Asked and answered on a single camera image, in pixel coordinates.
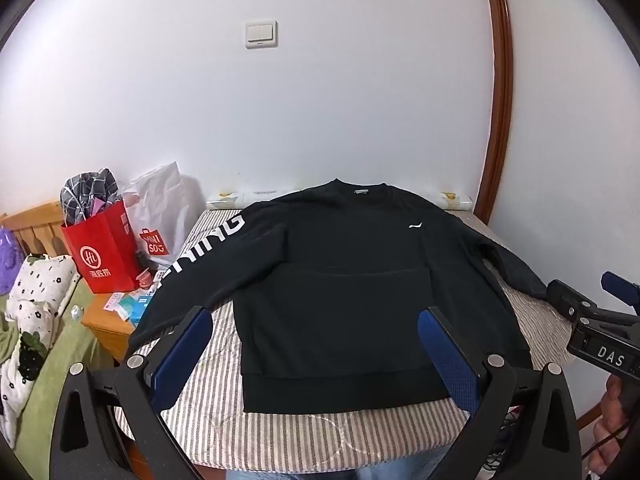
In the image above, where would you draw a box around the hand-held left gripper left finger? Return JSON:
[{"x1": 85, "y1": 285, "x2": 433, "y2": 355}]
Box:
[{"x1": 54, "y1": 305, "x2": 216, "y2": 480}]

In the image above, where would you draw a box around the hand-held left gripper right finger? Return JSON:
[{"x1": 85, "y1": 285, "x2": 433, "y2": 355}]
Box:
[{"x1": 418, "y1": 305, "x2": 585, "y2": 480}]

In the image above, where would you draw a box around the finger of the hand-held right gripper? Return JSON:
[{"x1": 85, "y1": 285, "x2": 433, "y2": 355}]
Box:
[
  {"x1": 601, "y1": 271, "x2": 640, "y2": 311},
  {"x1": 546, "y1": 279, "x2": 640, "y2": 332}
]

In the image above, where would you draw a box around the black sweatshirt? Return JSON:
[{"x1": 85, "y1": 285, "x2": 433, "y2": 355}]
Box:
[{"x1": 127, "y1": 177, "x2": 551, "y2": 416}]

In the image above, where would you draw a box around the person's right hand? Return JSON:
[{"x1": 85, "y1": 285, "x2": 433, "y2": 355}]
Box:
[{"x1": 588, "y1": 376, "x2": 640, "y2": 472}]

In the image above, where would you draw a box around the blue box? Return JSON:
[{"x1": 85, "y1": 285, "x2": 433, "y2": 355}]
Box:
[{"x1": 127, "y1": 295, "x2": 153, "y2": 323}]

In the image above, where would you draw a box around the wooden nightstand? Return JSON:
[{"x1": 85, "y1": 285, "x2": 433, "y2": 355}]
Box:
[{"x1": 80, "y1": 285, "x2": 151, "y2": 366}]

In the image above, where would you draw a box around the green blanket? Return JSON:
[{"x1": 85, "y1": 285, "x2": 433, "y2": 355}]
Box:
[{"x1": 0, "y1": 270, "x2": 116, "y2": 466}]

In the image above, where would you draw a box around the red paper bag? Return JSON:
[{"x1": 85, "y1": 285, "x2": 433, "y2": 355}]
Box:
[{"x1": 61, "y1": 199, "x2": 143, "y2": 295}]

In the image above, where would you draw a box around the striped bed cover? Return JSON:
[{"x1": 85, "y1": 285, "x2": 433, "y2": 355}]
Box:
[{"x1": 112, "y1": 207, "x2": 608, "y2": 473}]

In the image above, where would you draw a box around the white plastic bag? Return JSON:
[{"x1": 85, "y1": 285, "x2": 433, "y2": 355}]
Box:
[{"x1": 122, "y1": 161, "x2": 206, "y2": 268}]

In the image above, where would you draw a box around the plaid cloth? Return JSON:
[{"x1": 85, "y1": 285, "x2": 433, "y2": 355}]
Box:
[{"x1": 60, "y1": 169, "x2": 123, "y2": 227}]

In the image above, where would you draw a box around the wooden headboard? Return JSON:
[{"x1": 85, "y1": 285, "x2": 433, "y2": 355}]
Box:
[{"x1": 0, "y1": 200, "x2": 68, "y2": 261}]

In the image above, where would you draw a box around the purple bag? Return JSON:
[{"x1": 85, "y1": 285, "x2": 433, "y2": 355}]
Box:
[{"x1": 0, "y1": 225, "x2": 26, "y2": 296}]

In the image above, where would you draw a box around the brown wooden door frame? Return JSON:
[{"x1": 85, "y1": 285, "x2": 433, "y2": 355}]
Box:
[{"x1": 472, "y1": 0, "x2": 516, "y2": 226}]

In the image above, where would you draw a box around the white light switch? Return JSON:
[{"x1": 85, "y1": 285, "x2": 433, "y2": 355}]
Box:
[{"x1": 245, "y1": 20, "x2": 278, "y2": 50}]

